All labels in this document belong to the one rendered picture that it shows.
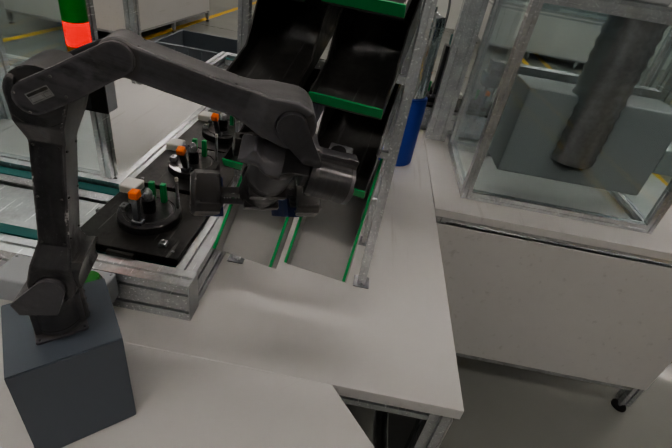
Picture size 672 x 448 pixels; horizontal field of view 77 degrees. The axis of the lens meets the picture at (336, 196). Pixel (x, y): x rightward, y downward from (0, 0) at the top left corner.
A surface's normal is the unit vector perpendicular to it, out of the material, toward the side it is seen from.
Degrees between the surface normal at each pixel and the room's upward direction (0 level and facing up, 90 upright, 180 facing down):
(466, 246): 90
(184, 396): 0
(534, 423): 0
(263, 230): 45
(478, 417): 0
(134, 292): 90
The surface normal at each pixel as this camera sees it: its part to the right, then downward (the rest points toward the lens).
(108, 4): -0.18, 0.50
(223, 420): 0.15, -0.84
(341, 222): -0.10, -0.26
